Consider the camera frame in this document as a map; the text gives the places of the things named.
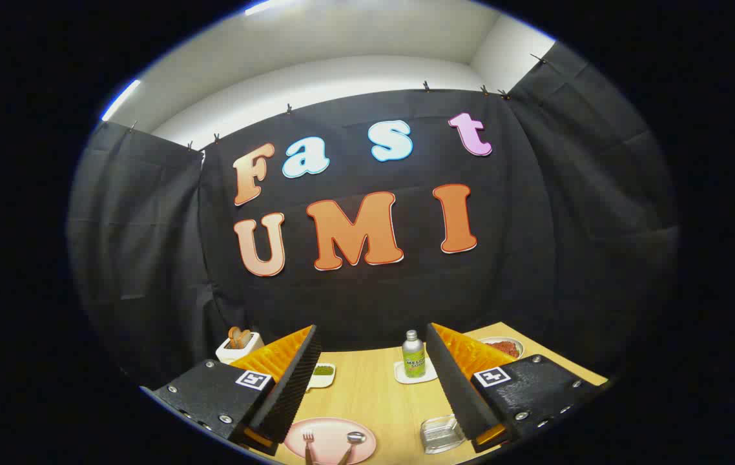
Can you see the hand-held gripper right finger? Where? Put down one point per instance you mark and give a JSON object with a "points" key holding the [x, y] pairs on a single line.
{"points": [[455, 387]]}

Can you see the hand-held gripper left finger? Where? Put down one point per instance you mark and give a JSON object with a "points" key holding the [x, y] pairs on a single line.
{"points": [[290, 387]]}

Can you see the white divided dish with beans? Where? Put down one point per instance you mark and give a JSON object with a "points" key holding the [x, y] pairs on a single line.
{"points": [[323, 373]]}

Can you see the white square coaster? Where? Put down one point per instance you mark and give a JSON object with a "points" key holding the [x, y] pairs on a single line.
{"points": [[406, 376]]}

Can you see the green soda bottle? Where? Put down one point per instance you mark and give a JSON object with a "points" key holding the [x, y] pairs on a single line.
{"points": [[413, 358]]}

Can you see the white oval plate with meat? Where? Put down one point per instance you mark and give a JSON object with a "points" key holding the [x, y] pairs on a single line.
{"points": [[503, 347]]}

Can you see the white toaster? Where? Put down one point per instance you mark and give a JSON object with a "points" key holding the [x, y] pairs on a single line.
{"points": [[232, 354]]}

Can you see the pink round plate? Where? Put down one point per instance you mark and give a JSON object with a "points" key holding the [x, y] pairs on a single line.
{"points": [[330, 445]]}

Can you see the toasted bread slice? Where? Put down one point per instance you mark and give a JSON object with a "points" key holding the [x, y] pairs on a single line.
{"points": [[238, 337]]}

